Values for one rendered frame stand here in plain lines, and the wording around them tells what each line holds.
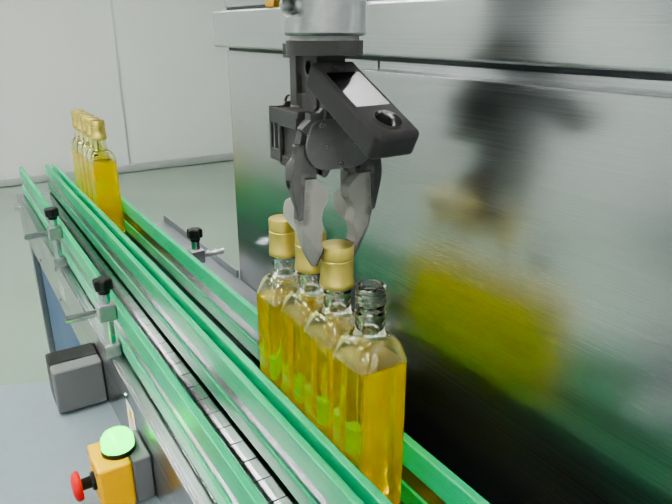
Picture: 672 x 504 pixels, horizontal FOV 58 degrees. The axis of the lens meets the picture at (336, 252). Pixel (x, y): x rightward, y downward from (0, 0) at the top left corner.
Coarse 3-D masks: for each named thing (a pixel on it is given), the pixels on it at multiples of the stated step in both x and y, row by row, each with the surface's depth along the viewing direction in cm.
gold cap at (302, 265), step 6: (324, 234) 65; (324, 240) 65; (300, 252) 65; (300, 258) 65; (300, 264) 65; (306, 264) 65; (318, 264) 65; (300, 270) 65; (306, 270) 65; (312, 270) 65; (318, 270) 65
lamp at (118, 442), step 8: (104, 432) 83; (112, 432) 82; (120, 432) 82; (128, 432) 83; (104, 440) 81; (112, 440) 81; (120, 440) 81; (128, 440) 82; (104, 448) 81; (112, 448) 81; (120, 448) 81; (128, 448) 82; (104, 456) 81; (112, 456) 81; (120, 456) 81
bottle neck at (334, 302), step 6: (324, 294) 62; (330, 294) 61; (336, 294) 61; (342, 294) 61; (348, 294) 61; (324, 300) 62; (330, 300) 61; (336, 300) 61; (342, 300) 61; (348, 300) 62; (324, 306) 62; (330, 306) 61; (336, 306) 61; (342, 306) 61; (348, 306) 62; (330, 312) 62; (336, 312) 61; (342, 312) 62
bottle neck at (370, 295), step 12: (360, 288) 56; (372, 288) 58; (384, 288) 56; (360, 300) 56; (372, 300) 56; (384, 300) 56; (360, 312) 56; (372, 312) 56; (384, 312) 57; (360, 324) 57; (372, 324) 56; (384, 324) 58; (372, 336) 57
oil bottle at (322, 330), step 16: (320, 320) 62; (336, 320) 61; (352, 320) 62; (304, 336) 64; (320, 336) 61; (336, 336) 60; (304, 352) 65; (320, 352) 62; (304, 368) 66; (320, 368) 62; (304, 384) 66; (320, 384) 63; (320, 400) 64; (320, 416) 65
